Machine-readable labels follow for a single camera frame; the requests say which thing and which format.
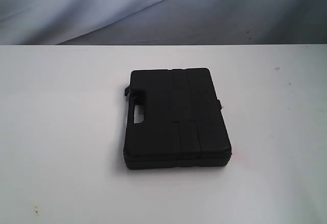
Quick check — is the black plastic carry case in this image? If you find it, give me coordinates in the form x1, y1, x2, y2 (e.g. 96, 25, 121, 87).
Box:
123, 68, 232, 170

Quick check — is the grey backdrop cloth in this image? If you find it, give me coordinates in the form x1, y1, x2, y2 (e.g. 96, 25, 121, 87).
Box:
1, 0, 326, 45

